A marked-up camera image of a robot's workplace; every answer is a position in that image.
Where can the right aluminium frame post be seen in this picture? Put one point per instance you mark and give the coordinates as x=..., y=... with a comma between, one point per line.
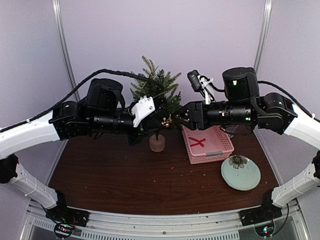
x=264, y=30

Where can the pink plastic basket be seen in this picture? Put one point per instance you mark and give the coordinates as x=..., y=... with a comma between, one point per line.
x=217, y=147

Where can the left green circuit board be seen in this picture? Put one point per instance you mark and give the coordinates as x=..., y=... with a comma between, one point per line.
x=62, y=230

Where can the aluminium frame post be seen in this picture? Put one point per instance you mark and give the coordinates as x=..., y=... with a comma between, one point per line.
x=63, y=42
x=264, y=30

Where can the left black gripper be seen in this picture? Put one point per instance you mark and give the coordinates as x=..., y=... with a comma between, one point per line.
x=146, y=126

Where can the round wooden tree base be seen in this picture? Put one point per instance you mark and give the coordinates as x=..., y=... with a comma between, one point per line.
x=157, y=144

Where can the right green circuit board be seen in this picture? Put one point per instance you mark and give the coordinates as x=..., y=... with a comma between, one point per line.
x=265, y=230

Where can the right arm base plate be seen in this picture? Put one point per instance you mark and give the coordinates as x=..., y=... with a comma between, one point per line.
x=259, y=214

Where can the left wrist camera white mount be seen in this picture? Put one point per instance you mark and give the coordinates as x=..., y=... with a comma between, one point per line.
x=146, y=106

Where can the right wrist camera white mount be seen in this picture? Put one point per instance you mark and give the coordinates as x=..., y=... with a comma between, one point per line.
x=203, y=85

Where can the small green christmas tree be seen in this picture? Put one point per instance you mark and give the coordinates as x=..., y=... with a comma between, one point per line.
x=155, y=82

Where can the green circuit board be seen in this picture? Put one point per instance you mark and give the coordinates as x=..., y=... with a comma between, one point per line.
x=62, y=230
x=265, y=230

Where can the front aluminium rail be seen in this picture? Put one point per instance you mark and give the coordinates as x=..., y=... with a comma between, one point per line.
x=223, y=225

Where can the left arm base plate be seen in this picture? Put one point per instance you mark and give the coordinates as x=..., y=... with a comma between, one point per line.
x=67, y=215

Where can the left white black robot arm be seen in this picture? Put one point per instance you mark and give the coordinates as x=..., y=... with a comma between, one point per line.
x=103, y=110

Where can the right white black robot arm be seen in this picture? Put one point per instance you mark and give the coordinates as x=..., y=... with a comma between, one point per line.
x=278, y=112

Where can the red satin ribbon bow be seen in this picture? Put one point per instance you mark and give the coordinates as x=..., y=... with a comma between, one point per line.
x=197, y=142

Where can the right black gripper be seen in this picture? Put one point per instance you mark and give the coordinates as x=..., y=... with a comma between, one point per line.
x=193, y=108

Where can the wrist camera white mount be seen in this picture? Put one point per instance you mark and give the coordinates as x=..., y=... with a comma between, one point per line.
x=203, y=85
x=146, y=106

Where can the pale green flower plate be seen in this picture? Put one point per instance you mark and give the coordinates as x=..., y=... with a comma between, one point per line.
x=240, y=173

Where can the left aluminium frame post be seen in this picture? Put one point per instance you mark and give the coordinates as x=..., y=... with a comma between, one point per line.
x=63, y=42

